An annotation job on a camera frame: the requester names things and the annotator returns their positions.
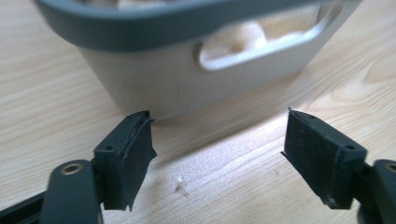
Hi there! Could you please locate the small white crumb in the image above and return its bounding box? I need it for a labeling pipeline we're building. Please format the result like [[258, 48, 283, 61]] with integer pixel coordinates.
[[173, 175, 185, 192]]

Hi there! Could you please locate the grey plastic basket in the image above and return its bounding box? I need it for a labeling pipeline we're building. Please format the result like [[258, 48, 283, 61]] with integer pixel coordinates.
[[33, 0, 364, 121]]

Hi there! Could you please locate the cream cloth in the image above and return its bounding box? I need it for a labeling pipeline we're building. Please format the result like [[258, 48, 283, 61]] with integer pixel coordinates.
[[81, 0, 334, 63]]

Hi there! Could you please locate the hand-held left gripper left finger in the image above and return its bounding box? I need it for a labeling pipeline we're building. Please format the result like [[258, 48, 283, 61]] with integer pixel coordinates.
[[92, 110, 158, 212]]

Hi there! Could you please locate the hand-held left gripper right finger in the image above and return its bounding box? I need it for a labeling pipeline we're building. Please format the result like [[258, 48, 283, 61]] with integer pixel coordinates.
[[280, 107, 369, 210]]

